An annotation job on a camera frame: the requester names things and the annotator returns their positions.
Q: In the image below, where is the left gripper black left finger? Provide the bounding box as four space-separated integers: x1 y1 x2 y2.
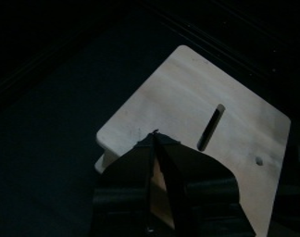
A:
89 132 157 237

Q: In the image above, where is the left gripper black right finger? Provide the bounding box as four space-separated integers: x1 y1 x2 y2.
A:
156 132 259 237

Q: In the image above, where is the light wooden drawer cabinet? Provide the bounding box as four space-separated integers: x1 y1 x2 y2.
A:
93 44 292 237

